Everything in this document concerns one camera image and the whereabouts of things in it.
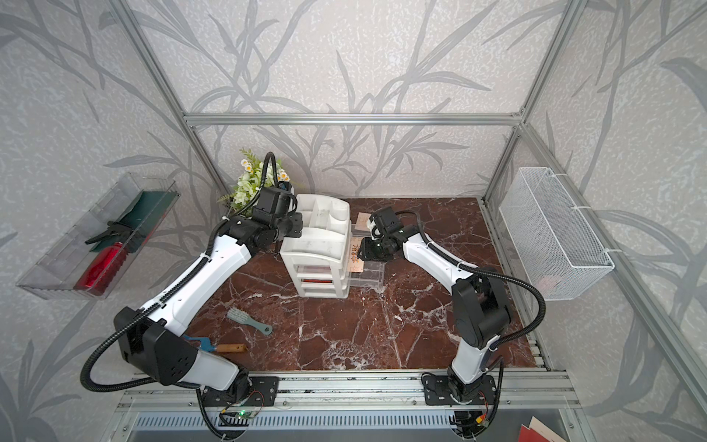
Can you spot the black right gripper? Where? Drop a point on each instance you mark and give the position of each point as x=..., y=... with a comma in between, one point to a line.
x=365, y=250

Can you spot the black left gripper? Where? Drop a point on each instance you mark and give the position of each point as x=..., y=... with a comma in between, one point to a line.
x=296, y=231

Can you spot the beige postcard everything ok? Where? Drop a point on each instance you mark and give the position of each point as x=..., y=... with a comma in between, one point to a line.
x=356, y=265

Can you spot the beige postcard red characters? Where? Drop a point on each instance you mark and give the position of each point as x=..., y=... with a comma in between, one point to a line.
x=362, y=222

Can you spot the white plastic drawer organizer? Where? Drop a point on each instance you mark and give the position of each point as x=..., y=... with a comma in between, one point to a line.
x=323, y=250

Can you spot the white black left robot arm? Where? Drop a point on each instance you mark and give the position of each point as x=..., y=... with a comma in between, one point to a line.
x=155, y=344

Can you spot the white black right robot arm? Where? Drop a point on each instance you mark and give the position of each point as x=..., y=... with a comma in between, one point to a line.
x=480, y=305

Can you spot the green white artificial flowers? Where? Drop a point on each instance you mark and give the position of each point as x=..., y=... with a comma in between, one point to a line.
x=256, y=174

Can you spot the green hair brush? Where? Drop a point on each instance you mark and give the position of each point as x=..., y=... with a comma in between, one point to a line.
x=243, y=318

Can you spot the green card in tray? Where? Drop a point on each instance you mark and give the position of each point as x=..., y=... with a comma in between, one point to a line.
x=147, y=210

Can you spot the small wooden block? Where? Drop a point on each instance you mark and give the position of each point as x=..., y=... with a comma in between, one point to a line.
x=231, y=348

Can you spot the blue garden hand rake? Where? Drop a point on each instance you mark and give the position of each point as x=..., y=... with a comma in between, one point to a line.
x=204, y=343

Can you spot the black clamp in tray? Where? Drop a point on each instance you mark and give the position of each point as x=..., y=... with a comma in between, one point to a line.
x=119, y=234

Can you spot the red brush in tray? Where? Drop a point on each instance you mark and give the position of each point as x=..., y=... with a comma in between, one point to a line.
x=102, y=270

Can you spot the red paper at bottom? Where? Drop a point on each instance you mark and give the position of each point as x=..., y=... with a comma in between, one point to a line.
x=538, y=432

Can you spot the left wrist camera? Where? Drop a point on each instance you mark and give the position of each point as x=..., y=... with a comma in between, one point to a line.
x=273, y=203

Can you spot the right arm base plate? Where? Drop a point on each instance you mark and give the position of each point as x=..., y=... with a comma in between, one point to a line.
x=448, y=390

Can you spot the aluminium frame rail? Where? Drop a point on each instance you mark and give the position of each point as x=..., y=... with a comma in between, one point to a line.
x=291, y=119

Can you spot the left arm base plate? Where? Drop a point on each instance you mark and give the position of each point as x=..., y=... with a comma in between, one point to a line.
x=258, y=391

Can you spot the clear wall-mounted tray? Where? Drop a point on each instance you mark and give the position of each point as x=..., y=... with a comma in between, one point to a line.
x=90, y=259

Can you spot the white wire mesh basket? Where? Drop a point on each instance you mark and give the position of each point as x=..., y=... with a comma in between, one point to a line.
x=559, y=251

